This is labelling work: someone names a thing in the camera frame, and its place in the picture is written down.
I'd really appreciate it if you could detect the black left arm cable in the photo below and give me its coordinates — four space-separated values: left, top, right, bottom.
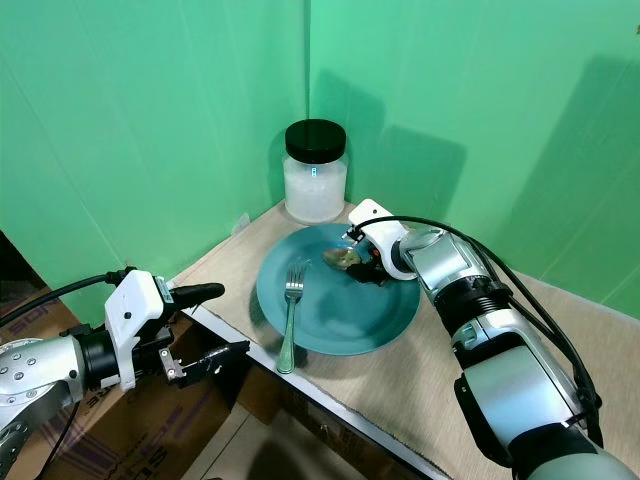
0 266 137 327

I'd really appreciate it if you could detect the silver table edge trim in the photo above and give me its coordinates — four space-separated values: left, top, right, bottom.
190 305 456 480

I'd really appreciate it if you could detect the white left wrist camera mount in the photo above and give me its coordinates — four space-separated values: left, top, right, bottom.
105 270 174 392

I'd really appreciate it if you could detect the glass jar with black lid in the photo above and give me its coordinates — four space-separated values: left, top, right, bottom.
282 118 349 224

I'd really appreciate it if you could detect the cardboard box with purple print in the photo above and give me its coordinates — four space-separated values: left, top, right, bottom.
0 292 63 347

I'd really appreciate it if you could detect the teal round plate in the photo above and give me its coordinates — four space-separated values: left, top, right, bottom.
255 224 422 357

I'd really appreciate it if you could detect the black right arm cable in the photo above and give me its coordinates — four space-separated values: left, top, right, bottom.
360 215 607 443

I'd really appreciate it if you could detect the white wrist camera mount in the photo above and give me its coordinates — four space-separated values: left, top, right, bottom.
348 198 414 282
105 270 174 392

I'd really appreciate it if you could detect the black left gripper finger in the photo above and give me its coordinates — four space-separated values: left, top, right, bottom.
195 340 252 378
168 283 226 307

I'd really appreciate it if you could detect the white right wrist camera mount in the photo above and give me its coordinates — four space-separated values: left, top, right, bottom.
348 198 414 282

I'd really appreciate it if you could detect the metal fork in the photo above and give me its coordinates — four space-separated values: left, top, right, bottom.
277 264 307 375

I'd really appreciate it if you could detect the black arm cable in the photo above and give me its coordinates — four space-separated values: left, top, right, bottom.
0 266 137 327
360 215 607 443

